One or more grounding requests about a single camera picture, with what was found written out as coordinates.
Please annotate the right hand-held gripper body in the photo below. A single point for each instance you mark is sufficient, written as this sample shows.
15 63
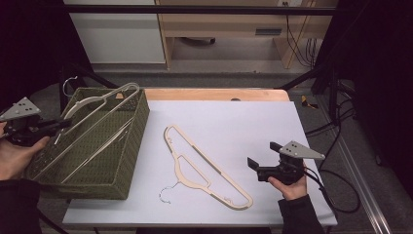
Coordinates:
285 169

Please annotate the white table sheet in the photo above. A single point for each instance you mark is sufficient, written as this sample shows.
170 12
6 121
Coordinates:
243 130

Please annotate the yellow black tool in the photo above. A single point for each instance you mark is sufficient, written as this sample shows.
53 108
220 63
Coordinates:
307 103

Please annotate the person's right hand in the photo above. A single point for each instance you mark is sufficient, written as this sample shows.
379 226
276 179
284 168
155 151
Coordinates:
292 190

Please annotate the white power strip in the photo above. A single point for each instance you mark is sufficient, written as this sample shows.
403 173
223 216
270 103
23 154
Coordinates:
290 2

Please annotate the metal floor rail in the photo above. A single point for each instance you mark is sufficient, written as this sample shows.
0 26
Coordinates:
367 195

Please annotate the person's left hand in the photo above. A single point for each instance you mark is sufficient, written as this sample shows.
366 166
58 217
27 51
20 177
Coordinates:
16 159

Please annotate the white cabinet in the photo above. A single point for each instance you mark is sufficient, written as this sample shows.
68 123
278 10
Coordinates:
117 39

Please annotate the black metal frame bar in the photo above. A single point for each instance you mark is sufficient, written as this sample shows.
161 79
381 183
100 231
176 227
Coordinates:
195 9

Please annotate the beige office desk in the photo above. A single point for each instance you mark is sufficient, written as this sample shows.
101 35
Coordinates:
211 24

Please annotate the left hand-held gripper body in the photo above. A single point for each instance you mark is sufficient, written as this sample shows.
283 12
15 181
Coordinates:
21 128

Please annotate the beige clothes hanger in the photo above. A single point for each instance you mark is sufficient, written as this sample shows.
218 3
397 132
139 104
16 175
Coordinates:
97 150
177 172
84 103

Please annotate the green woven basket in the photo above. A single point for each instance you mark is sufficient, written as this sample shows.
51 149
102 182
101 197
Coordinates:
107 156

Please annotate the black curtain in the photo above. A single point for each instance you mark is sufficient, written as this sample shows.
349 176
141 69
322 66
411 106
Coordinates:
29 48
373 48

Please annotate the wooden table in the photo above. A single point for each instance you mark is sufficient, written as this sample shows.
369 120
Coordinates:
195 94

